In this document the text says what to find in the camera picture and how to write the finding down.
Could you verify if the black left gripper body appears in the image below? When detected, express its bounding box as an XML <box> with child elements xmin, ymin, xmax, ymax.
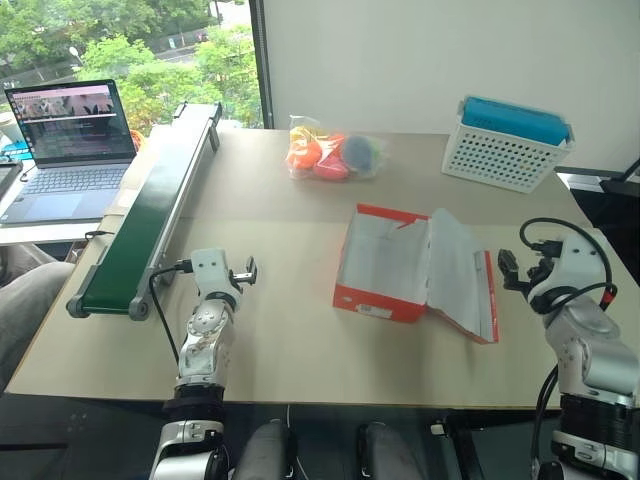
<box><xmin>227</xmin><ymin>268</ymin><xmax>250</xmax><ymax>296</ymax></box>

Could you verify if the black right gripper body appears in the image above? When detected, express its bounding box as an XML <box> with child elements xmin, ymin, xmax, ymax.
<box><xmin>524</xmin><ymin>255</ymin><xmax>557</xmax><ymax>302</ymax></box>

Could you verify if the green conveyor belt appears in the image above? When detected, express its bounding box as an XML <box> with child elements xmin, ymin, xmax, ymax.
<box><xmin>66</xmin><ymin>101</ymin><xmax>224</xmax><ymax>322</ymax></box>

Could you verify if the orange cardboard box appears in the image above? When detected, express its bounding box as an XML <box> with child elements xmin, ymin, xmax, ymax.
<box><xmin>332</xmin><ymin>202</ymin><xmax>501</xmax><ymax>346</ymax></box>

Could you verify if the teal flat box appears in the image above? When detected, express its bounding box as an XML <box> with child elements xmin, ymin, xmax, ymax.
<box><xmin>0</xmin><ymin>141</ymin><xmax>34</xmax><ymax>162</ymax></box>

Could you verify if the black side furniture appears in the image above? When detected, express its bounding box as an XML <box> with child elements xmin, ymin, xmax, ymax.
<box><xmin>554</xmin><ymin>156</ymin><xmax>640</xmax><ymax>254</ymax></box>

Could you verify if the white perforated plastic basket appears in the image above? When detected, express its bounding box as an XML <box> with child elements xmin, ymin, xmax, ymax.
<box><xmin>440</xmin><ymin>99</ymin><xmax>576</xmax><ymax>195</ymax></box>

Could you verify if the clear bag of colourful toys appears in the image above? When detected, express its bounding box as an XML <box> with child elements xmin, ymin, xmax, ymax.
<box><xmin>284</xmin><ymin>114</ymin><xmax>391</xmax><ymax>184</ymax></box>

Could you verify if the blue packet in basket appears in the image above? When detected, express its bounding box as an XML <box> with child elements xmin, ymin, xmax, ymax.
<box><xmin>460</xmin><ymin>95</ymin><xmax>572</xmax><ymax>148</ymax></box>

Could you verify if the dark rounded shape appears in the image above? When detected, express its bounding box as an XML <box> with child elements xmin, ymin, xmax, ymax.
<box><xmin>231</xmin><ymin>418</ymin><xmax>297</xmax><ymax>480</ymax></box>

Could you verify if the grey open laptop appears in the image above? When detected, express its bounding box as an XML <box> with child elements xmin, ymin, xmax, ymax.
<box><xmin>0</xmin><ymin>79</ymin><xmax>139</xmax><ymax>226</ymax></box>

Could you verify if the person's grey trouser leg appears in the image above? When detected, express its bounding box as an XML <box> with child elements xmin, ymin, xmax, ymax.
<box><xmin>0</xmin><ymin>243</ymin><xmax>77</xmax><ymax>392</ymax></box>

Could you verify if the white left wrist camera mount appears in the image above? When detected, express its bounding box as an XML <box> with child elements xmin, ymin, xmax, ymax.
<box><xmin>190</xmin><ymin>247</ymin><xmax>232</xmax><ymax>297</ymax></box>

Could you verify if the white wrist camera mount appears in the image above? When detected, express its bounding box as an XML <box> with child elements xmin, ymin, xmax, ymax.
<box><xmin>548</xmin><ymin>233</ymin><xmax>603</xmax><ymax>297</ymax></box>
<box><xmin>190</xmin><ymin>247</ymin><xmax>232</xmax><ymax>297</ymax></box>

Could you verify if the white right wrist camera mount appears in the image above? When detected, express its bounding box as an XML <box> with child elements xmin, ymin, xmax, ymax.
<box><xmin>548</xmin><ymin>233</ymin><xmax>603</xmax><ymax>297</ymax></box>

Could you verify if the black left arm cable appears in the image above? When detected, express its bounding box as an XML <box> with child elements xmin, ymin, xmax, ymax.
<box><xmin>148</xmin><ymin>258</ymin><xmax>195</xmax><ymax>366</ymax></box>

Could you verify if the dark window frame post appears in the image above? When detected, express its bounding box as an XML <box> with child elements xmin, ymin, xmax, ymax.
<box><xmin>247</xmin><ymin>0</ymin><xmax>276</xmax><ymax>130</ymax></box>

